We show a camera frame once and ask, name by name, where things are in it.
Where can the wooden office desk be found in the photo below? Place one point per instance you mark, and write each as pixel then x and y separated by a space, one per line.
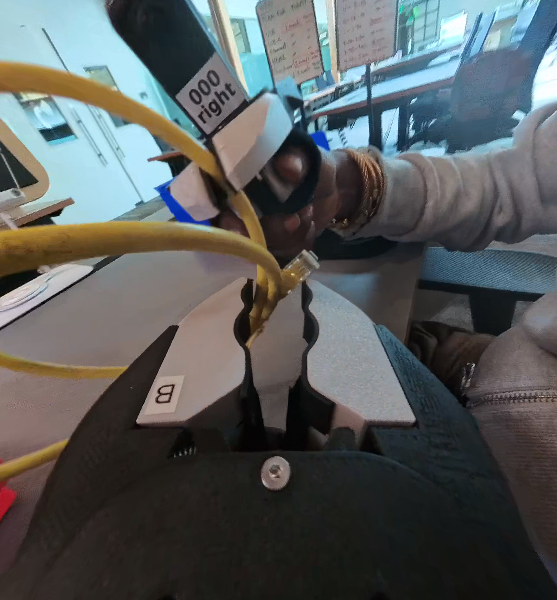
pixel 400 79

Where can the grey chair armrest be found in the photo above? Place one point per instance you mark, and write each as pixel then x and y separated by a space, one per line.
pixel 485 269

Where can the person's right forearm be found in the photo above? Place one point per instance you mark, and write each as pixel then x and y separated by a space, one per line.
pixel 447 197

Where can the black panel desk lamp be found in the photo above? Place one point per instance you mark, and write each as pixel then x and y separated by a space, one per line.
pixel 6 168

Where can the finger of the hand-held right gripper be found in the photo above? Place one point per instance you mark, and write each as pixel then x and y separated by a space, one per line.
pixel 194 194
pixel 255 140

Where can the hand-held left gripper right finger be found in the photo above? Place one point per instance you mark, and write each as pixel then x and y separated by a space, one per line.
pixel 353 375

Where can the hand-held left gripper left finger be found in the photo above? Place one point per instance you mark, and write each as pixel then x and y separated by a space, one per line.
pixel 199 370

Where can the blue storage bin white label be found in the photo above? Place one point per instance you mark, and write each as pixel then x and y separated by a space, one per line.
pixel 170 197

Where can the grey desk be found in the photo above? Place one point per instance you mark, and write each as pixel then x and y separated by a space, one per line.
pixel 95 318

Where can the framed wall picture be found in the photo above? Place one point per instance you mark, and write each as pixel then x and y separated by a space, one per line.
pixel 46 117

